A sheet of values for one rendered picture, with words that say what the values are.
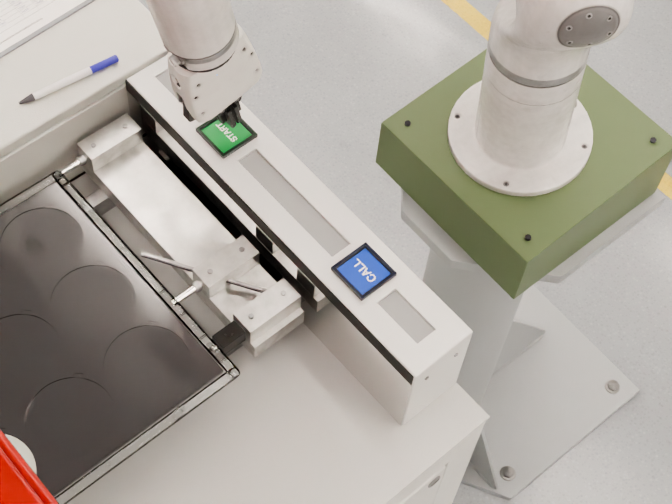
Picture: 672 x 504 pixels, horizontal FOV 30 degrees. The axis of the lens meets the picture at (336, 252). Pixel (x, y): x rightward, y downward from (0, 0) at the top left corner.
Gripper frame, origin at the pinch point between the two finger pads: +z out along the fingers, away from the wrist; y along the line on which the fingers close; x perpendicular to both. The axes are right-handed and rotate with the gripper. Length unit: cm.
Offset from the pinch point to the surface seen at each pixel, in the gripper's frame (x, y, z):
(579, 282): -20, 54, 114
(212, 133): 0.8, -2.7, 3.8
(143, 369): -17.3, -28.1, 5.0
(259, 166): -6.3, -1.1, 5.0
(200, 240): -6.5, -12.1, 10.4
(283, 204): -12.6, -2.3, 4.7
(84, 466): -22.9, -40.1, 2.3
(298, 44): 66, 49, 114
